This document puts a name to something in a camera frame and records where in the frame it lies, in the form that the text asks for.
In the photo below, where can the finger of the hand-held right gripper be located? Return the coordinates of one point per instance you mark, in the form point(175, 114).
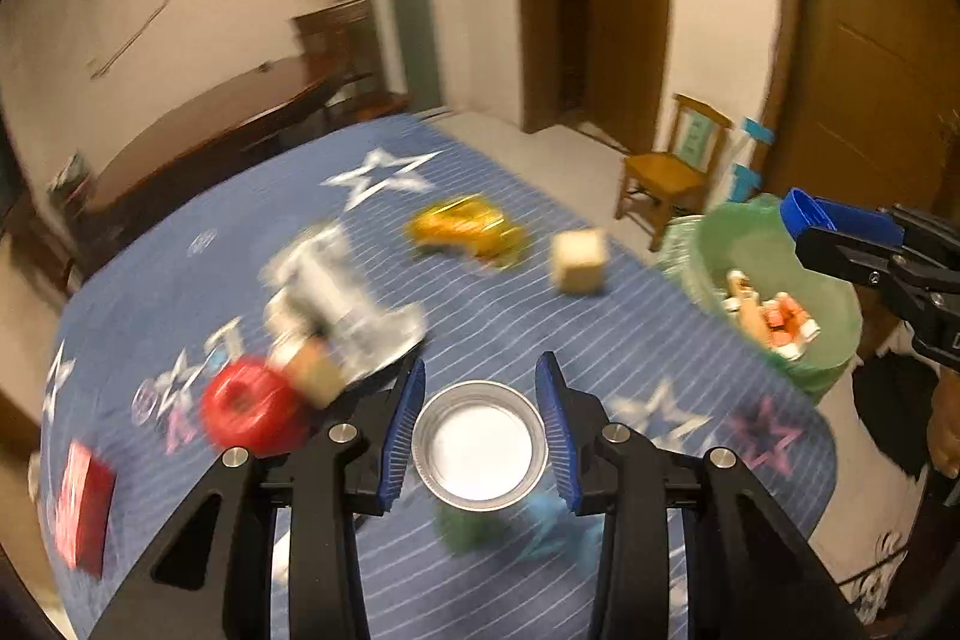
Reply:
point(840, 254)
point(862, 218)

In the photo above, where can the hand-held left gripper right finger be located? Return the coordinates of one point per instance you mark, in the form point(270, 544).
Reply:
point(559, 437)

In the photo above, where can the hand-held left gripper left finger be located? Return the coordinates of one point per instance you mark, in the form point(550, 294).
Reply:
point(401, 437)

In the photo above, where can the blue bottle cap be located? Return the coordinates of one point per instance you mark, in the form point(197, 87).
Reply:
point(802, 209)

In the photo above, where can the silver foil cup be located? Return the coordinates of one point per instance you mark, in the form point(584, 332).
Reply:
point(480, 445)

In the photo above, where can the red packet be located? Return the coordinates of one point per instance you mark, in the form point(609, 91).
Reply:
point(784, 317)

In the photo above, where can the beige sponge block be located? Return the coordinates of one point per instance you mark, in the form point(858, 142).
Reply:
point(315, 377)

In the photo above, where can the bin with green bag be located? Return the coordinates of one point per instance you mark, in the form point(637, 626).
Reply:
point(701, 265)

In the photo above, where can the silver plastic packet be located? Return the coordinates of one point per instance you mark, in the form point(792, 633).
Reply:
point(337, 295)

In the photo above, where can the yellow sponge cube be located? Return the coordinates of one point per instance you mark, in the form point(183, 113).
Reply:
point(577, 261)

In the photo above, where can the person's right forearm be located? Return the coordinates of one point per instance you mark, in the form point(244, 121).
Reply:
point(946, 430)

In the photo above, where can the green tied bundle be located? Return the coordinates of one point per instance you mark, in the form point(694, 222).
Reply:
point(465, 531)

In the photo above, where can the blue tape strip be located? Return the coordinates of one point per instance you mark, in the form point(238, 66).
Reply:
point(746, 183)
point(757, 130)

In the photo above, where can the blue star-print tablecloth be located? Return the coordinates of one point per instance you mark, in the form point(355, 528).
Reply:
point(487, 325)

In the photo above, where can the red apple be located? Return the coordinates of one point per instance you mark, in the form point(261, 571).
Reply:
point(262, 426)

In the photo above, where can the brown wooden door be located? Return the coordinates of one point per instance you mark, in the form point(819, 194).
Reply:
point(862, 48)

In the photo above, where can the small wooden chair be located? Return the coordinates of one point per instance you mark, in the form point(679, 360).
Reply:
point(667, 171)

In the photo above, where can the yellow plastic bag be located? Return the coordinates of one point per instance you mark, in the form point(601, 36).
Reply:
point(465, 224)

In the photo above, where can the red tissue pack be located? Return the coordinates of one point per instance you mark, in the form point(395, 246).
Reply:
point(86, 509)

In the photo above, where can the dark wooden dining table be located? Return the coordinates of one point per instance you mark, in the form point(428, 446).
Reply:
point(210, 123)

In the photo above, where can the dark wooden chair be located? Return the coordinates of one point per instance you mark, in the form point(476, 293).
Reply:
point(337, 33)
point(30, 235)

